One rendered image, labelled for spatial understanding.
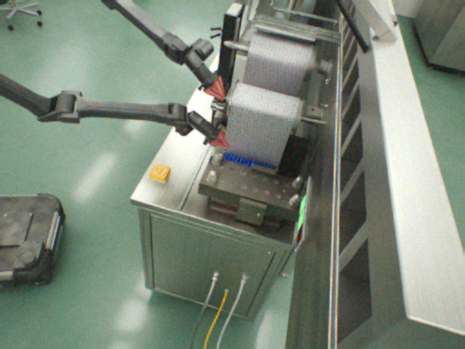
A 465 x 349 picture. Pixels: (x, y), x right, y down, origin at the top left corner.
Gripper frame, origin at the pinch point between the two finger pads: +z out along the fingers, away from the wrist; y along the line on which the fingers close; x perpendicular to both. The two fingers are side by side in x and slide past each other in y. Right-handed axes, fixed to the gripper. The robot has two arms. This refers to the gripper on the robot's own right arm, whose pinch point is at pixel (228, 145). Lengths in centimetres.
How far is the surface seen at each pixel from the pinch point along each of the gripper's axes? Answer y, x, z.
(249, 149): 0.3, 5.6, 6.8
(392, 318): 82, 64, -1
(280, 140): 0.2, 18.1, 11.6
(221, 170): 10.4, -3.2, 2.3
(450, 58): -376, 37, 233
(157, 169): 9.8, -25.7, -15.4
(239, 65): -96, -22, -4
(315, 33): -33, 44, -1
